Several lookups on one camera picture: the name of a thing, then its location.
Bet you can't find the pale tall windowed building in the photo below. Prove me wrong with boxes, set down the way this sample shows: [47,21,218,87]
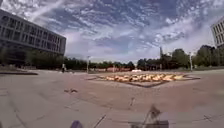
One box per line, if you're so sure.
[210,16,224,50]

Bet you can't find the person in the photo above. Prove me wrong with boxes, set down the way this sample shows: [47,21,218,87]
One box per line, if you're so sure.
[61,63,67,74]

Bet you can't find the orange flower bed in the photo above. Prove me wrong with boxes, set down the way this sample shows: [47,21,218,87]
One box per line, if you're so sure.
[87,72,202,89]

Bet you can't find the pole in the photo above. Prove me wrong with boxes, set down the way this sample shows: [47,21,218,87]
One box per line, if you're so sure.
[86,55,91,74]
[188,51,194,72]

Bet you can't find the grey paved plaza ground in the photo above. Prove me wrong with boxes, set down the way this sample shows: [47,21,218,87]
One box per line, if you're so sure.
[0,68,224,128]

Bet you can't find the row of green trees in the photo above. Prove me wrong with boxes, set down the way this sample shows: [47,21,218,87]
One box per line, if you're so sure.
[0,44,224,71]

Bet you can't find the long grey windowed building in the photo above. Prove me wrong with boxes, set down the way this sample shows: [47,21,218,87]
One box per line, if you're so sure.
[0,8,67,67]

